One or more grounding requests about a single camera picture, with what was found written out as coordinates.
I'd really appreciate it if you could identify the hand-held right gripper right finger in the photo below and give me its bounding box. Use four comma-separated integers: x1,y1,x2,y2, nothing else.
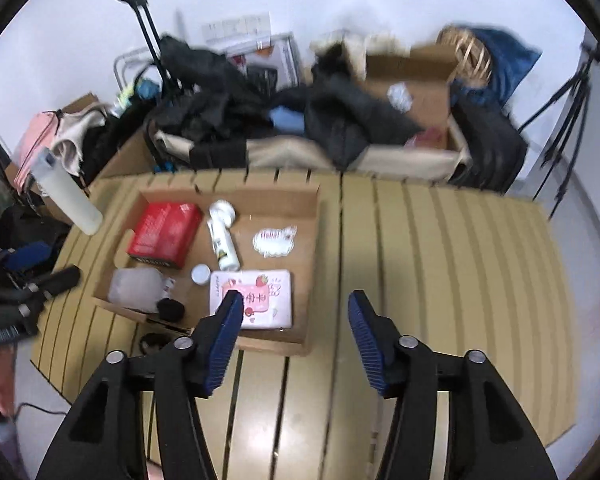
347,289,561,480

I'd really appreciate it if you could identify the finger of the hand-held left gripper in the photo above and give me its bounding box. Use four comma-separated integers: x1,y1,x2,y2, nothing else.
0,266,82,313
0,241,53,281

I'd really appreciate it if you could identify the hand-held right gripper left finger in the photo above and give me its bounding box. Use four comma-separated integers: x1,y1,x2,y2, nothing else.
35,289,245,480

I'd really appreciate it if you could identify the pink white packet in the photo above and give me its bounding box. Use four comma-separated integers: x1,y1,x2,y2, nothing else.
209,269,295,331

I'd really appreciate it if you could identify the black round puff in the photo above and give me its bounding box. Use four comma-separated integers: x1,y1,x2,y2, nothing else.
156,298,186,320

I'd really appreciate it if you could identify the clear plastic container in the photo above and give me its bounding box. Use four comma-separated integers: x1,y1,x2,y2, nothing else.
109,266,176,313

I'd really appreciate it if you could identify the white plastic bottle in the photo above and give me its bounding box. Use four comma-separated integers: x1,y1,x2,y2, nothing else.
207,215,241,272

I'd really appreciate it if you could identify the red printed box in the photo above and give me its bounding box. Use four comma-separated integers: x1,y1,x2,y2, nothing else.
126,201,204,269

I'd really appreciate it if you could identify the shallow cardboard tray box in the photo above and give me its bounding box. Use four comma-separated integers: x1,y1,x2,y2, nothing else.
91,182,322,357

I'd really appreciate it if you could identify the white thermos bottle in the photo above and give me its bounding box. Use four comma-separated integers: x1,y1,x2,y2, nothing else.
32,146,104,236

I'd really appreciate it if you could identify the black looped band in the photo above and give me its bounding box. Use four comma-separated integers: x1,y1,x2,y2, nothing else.
139,332,168,356

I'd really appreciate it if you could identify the tan slatted folding table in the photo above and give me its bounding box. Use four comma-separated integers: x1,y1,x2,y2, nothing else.
30,167,588,480

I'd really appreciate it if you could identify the pink bag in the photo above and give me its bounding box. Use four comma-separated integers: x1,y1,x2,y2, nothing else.
12,110,63,193

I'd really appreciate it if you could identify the beige cloth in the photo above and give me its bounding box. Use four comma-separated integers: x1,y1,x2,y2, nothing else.
50,107,108,173

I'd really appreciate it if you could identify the large open cardboard box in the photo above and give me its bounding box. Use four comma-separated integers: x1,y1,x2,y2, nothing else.
5,92,153,211

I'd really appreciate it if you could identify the black bag teal trim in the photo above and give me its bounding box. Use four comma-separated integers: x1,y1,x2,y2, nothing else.
115,62,163,111

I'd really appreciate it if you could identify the black jacket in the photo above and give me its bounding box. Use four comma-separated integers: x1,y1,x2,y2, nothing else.
302,42,423,168

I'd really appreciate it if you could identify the white metal rack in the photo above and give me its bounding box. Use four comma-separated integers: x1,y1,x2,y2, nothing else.
114,47,153,91

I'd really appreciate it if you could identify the light blue cloth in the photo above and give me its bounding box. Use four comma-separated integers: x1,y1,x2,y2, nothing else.
270,106,308,136

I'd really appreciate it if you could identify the black suitcase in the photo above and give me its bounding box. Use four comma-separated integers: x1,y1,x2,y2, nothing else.
450,97,528,193

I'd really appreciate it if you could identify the pile of black clothes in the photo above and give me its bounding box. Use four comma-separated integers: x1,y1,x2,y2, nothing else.
145,35,281,151

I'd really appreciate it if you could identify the cardboard box with open flaps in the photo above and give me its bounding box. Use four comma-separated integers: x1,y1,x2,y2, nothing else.
365,42,461,151

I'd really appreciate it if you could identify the white printed appliance box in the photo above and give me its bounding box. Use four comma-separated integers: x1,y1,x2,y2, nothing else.
225,32,303,93

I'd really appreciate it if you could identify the cream cloth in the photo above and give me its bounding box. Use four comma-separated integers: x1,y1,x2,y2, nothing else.
312,30,406,58

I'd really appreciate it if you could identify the wicker ball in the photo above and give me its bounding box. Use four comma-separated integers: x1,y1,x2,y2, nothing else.
437,27,493,86

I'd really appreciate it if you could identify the black tripod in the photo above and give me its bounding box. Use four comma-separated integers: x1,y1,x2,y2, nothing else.
517,42,600,221

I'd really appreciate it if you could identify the dark blue bag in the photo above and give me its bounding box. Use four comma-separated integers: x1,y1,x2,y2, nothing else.
460,25,543,106

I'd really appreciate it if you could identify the black trolley handle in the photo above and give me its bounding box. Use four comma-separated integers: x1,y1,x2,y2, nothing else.
111,0,181,96

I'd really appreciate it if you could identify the white wall socket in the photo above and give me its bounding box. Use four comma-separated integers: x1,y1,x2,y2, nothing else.
201,11,272,46

